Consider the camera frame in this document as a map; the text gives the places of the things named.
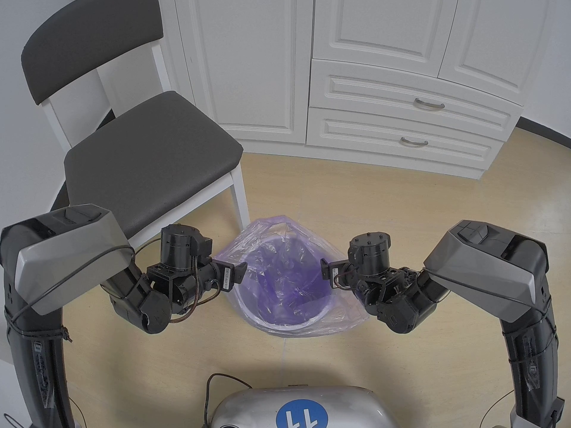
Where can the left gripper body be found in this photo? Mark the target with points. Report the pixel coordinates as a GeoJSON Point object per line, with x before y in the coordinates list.
{"type": "Point", "coordinates": [214, 277]}

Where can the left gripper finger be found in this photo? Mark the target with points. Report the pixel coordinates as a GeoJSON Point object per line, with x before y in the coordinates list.
{"type": "Point", "coordinates": [238, 271]}

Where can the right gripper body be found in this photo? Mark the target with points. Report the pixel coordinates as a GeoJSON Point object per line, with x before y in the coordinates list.
{"type": "Point", "coordinates": [344, 275]}

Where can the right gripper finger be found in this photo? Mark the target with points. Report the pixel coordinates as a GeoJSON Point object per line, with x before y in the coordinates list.
{"type": "Point", "coordinates": [326, 269]}

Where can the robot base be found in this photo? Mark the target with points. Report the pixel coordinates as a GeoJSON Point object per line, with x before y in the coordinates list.
{"type": "Point", "coordinates": [250, 408]}

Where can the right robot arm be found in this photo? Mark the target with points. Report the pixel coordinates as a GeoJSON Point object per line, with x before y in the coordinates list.
{"type": "Point", "coordinates": [481, 265]}

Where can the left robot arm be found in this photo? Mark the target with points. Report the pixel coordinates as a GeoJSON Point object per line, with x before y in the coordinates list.
{"type": "Point", "coordinates": [67, 248]}

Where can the white trash bin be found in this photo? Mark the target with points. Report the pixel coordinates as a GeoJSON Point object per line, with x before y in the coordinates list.
{"type": "Point", "coordinates": [290, 328]}

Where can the white chair with grey seat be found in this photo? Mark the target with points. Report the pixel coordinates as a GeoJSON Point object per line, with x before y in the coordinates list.
{"type": "Point", "coordinates": [147, 163]}

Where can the white wardrobe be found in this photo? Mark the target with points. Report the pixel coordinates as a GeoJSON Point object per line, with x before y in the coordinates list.
{"type": "Point", "coordinates": [379, 38]}

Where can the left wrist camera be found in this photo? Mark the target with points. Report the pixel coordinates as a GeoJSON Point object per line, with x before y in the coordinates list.
{"type": "Point", "coordinates": [203, 245]}

